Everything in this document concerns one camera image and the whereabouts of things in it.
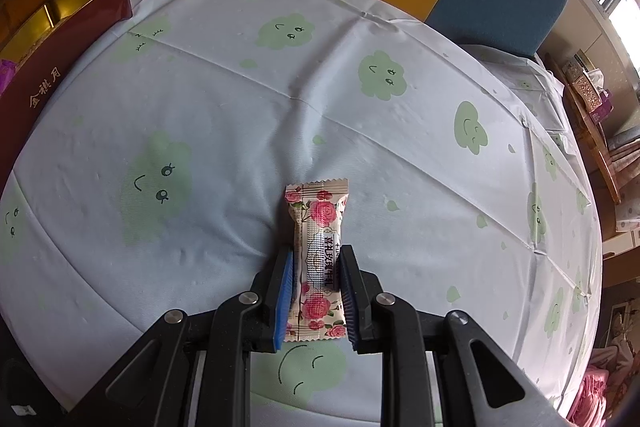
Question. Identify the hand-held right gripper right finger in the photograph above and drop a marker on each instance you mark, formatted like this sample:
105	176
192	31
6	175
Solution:
350	307

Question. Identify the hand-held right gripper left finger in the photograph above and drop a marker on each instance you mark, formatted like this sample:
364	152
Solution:
285	302

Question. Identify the floral rose candy packet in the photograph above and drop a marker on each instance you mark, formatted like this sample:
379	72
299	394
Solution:
315	227

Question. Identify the maroon gift box gold interior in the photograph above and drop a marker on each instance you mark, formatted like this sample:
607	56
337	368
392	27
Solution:
75	57

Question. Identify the purple snack packet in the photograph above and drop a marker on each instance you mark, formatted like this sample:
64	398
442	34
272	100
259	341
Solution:
6	77

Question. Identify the person's pink fleece clothing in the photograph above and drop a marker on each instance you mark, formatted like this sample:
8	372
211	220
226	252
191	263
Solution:
595	392

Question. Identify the wooden side table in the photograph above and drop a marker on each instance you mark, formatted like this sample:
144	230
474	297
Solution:
595	147

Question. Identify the patterned hanging curtain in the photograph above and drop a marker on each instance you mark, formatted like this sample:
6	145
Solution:
625	157

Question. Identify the small purple box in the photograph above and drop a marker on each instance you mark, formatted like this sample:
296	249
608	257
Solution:
602	109

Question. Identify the woven tissue box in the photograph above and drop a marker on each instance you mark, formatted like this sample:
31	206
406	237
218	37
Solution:
585	87

